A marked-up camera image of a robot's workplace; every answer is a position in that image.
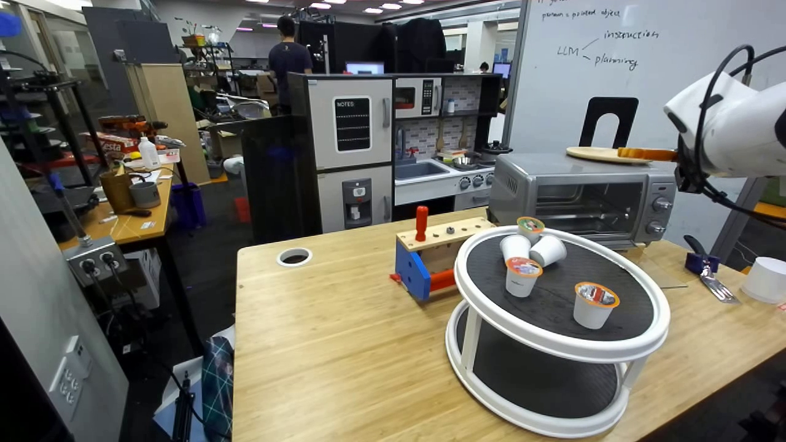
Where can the black arched stand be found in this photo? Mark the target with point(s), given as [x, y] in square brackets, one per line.
[588, 123]

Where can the whiteboard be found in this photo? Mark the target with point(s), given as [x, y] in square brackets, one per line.
[574, 81]

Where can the white two-tier turntable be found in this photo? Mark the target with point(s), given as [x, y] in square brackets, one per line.
[565, 345]

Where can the yellow plate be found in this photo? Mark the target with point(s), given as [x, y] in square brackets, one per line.
[647, 154]

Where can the white table grommet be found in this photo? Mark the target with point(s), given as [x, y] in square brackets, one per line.
[295, 257]

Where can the computer monitor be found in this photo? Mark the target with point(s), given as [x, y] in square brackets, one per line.
[364, 70]

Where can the blue bin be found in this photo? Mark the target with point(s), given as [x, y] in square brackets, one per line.
[188, 207]

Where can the plaid cloth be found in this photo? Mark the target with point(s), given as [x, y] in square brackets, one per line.
[218, 388]

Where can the wooden toy tool bench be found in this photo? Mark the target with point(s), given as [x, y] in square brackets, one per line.
[425, 267]

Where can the person in dark shirt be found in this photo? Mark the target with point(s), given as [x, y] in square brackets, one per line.
[290, 59]

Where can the round wooden plate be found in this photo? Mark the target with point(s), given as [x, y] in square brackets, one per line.
[590, 156]

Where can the brown cardboard box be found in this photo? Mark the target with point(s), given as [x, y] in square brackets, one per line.
[117, 193]

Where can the grey panel with outlet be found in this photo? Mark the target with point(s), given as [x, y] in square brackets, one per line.
[39, 328]

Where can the white mug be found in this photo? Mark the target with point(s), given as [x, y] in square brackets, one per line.
[764, 283]

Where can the white toy kitchen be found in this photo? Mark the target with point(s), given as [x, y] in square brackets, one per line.
[353, 123]

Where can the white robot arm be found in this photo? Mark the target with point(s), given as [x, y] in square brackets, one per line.
[738, 126]

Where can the wooden side desk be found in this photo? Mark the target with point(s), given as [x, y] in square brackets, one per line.
[130, 224]

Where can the grey outlet box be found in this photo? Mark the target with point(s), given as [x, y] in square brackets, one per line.
[97, 261]

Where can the silver toaster oven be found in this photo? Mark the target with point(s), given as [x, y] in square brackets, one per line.
[525, 176]

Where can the white bottle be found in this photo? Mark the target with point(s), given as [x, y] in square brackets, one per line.
[148, 154]

